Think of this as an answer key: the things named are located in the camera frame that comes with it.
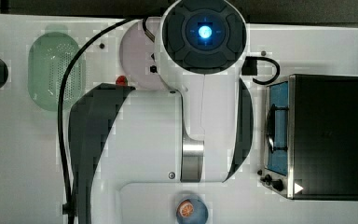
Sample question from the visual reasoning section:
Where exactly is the lilac round plate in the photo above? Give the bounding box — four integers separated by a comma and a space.
119, 21, 167, 91

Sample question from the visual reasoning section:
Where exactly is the black toaster oven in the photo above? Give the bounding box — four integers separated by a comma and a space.
258, 74, 358, 201

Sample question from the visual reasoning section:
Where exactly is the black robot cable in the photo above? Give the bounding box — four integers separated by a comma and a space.
57, 17, 144, 224

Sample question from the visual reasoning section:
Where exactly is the red toy tomato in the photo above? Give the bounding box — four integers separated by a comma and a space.
116, 76, 128, 86

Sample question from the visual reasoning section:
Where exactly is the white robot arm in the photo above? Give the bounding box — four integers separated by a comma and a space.
68, 0, 253, 224

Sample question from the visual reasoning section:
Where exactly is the green perforated colander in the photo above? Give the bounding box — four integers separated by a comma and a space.
28, 32, 86, 112

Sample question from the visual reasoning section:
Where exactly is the blue bowl with orange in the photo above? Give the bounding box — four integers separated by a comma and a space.
176, 195, 209, 224

